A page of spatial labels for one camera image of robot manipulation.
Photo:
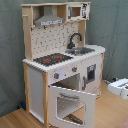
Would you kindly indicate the white toy oven door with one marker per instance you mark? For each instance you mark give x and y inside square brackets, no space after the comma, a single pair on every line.
[63,102]

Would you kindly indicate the white toy microwave door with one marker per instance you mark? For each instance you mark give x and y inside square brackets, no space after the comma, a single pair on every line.
[77,12]

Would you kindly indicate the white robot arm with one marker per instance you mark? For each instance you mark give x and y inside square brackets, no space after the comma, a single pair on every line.
[119,88]

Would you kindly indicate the wooden toy kitchen unit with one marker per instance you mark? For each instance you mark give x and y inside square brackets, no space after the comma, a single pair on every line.
[46,40]

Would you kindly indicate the red right oven knob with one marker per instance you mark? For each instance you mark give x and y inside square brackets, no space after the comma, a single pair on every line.
[74,69]

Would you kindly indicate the red oven knob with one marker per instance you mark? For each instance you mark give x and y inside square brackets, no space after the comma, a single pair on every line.
[56,75]
[74,69]

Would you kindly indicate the black toy stovetop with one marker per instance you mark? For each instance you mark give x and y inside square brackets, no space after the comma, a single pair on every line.
[52,59]

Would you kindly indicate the red left oven knob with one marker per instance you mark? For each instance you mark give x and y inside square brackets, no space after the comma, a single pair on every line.
[56,75]

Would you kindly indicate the metal toy sink basin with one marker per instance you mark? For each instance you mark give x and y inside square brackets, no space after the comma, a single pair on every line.
[79,51]

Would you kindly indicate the white cabinet door with dispenser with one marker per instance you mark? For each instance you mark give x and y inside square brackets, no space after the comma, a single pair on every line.
[90,74]

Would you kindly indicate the grey toy range hood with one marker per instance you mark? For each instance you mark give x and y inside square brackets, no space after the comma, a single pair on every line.
[48,18]

